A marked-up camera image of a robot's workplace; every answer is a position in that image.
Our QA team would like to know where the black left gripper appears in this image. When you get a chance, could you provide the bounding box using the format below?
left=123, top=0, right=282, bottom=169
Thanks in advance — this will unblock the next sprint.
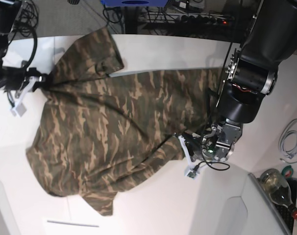
left=174, top=119, right=243, bottom=171

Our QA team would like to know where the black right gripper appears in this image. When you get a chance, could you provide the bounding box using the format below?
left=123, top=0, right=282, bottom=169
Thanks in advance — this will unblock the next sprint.
left=0, top=67, right=46, bottom=108

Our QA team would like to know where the camouflage t-shirt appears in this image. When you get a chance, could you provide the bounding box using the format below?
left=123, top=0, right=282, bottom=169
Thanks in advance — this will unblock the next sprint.
left=26, top=28, right=221, bottom=216

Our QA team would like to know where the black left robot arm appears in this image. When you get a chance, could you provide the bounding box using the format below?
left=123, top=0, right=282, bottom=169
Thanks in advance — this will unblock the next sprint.
left=178, top=0, right=297, bottom=178

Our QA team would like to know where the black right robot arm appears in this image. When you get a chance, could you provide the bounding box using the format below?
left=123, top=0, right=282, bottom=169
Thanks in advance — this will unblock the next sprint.
left=0, top=0, right=48, bottom=108

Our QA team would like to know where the clear glass bottle red cap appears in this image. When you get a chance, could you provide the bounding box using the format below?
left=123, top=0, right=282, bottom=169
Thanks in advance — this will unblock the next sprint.
left=259, top=168, right=297, bottom=220

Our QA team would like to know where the green tape roll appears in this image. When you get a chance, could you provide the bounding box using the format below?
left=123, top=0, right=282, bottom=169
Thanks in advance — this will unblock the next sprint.
left=281, top=165, right=294, bottom=179

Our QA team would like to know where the black power strip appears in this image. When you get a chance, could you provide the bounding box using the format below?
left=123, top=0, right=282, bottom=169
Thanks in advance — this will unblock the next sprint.
left=175, top=15, right=228, bottom=26

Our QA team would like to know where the blue box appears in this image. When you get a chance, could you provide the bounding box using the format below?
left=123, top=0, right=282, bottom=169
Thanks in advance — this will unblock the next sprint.
left=101, top=0, right=168, bottom=7

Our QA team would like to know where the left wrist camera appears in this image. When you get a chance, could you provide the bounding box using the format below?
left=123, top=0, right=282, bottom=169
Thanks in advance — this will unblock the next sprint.
left=184, top=166, right=199, bottom=180

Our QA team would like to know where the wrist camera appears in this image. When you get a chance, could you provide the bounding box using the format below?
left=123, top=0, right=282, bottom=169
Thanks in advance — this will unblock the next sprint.
left=10, top=103, right=26, bottom=117
left=184, top=166, right=199, bottom=180

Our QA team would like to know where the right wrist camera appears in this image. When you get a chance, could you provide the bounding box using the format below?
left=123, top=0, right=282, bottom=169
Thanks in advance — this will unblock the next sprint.
left=10, top=103, right=26, bottom=117

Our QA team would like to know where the white coiled cable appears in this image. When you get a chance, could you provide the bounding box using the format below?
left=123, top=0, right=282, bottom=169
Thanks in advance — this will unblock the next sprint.
left=278, top=116, right=297, bottom=164

